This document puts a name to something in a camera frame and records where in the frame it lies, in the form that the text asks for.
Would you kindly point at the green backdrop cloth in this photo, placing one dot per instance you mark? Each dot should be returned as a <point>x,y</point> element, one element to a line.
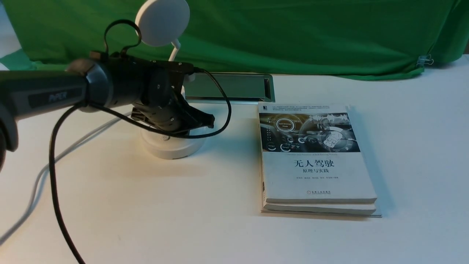
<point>357,39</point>

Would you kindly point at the silver binder clip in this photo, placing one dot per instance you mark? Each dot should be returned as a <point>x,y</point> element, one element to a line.
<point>425,60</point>

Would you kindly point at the metal desk cable tray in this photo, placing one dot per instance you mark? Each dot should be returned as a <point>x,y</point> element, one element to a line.
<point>240,88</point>

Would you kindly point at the top white self-driving book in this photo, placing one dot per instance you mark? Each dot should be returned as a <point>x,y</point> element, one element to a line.
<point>310,154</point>

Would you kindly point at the bottom white book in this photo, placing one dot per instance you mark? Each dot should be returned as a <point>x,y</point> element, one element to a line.
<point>356,210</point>

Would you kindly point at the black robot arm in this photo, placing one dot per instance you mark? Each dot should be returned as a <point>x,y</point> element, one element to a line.
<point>91,83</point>

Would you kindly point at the white desk lamp power strip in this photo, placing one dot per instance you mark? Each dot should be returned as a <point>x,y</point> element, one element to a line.
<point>161,23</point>

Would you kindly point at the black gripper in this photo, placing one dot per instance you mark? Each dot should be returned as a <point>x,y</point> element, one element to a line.
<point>161,104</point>

